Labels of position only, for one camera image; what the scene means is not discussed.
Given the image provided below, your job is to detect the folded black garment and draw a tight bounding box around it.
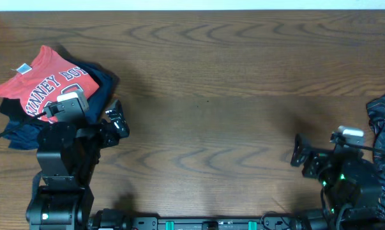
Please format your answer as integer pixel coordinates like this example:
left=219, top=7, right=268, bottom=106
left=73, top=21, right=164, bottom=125
left=0, top=98, right=29, bottom=122

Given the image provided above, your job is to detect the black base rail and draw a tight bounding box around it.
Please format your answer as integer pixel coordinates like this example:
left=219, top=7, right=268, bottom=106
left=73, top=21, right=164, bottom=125
left=87, top=209, right=328, bottom=230

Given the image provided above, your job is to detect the coral red t-shirt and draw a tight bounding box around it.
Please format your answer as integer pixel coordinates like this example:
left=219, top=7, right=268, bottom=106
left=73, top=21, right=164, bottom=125
left=0, top=45, right=99, bottom=117

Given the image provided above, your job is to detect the folded navy blue garment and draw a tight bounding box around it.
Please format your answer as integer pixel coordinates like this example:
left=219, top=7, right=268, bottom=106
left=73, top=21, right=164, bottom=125
left=4, top=60, right=113, bottom=150

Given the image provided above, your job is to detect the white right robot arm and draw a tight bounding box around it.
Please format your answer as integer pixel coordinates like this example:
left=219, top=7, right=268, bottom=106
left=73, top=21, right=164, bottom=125
left=291, top=132, right=385, bottom=229

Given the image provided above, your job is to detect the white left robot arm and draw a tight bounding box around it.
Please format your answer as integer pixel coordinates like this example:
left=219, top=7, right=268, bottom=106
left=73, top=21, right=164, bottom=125
left=26, top=98, right=130, bottom=229

